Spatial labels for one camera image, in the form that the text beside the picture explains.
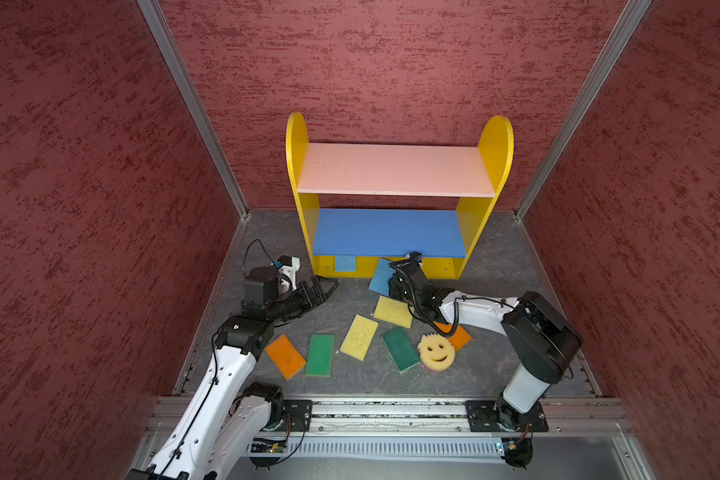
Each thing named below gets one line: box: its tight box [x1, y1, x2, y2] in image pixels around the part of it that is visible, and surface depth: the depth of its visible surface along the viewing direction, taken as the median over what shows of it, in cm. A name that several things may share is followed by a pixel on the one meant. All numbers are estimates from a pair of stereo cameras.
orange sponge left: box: [264, 334, 307, 381], surface depth 85 cm
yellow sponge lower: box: [340, 314, 379, 362], surface depth 89 cm
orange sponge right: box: [433, 321, 472, 352], surface depth 88 cm
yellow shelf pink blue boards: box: [286, 113, 514, 279], surface depth 81 cm
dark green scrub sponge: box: [381, 326, 421, 373], surface depth 86 cm
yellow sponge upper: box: [374, 295, 413, 329], surface depth 94 cm
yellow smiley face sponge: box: [418, 333, 455, 371], surface depth 83 cm
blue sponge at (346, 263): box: [336, 255, 356, 272], surface depth 105 cm
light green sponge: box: [305, 334, 335, 377], surface depth 85 cm
